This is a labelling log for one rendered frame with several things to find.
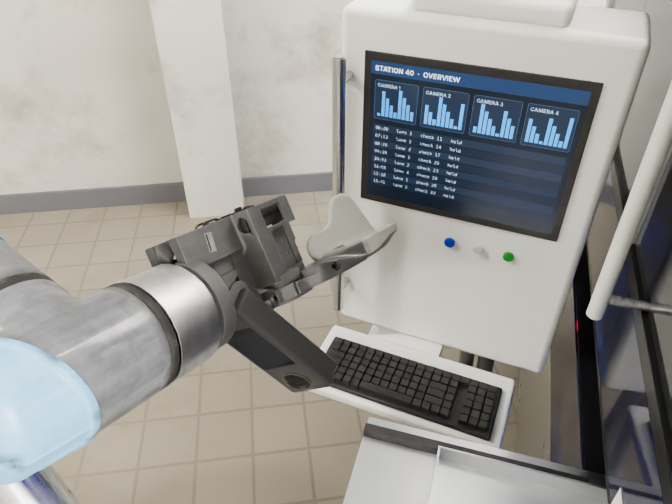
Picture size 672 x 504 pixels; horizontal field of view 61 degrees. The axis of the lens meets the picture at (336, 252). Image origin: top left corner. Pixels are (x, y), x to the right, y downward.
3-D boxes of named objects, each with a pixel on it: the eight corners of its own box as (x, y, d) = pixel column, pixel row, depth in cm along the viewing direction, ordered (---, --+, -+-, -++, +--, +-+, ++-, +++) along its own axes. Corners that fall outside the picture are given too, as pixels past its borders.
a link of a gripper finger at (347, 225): (390, 172, 49) (296, 212, 46) (415, 236, 50) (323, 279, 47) (375, 177, 52) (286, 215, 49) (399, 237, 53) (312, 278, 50)
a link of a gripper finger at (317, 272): (368, 240, 47) (272, 284, 44) (375, 257, 47) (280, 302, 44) (347, 242, 51) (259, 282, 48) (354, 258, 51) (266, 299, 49)
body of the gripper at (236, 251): (292, 190, 48) (191, 230, 38) (331, 284, 49) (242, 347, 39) (230, 216, 52) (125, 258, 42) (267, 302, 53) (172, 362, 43)
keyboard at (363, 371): (501, 391, 126) (503, 384, 124) (489, 442, 116) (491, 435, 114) (335, 338, 138) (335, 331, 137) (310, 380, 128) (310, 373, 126)
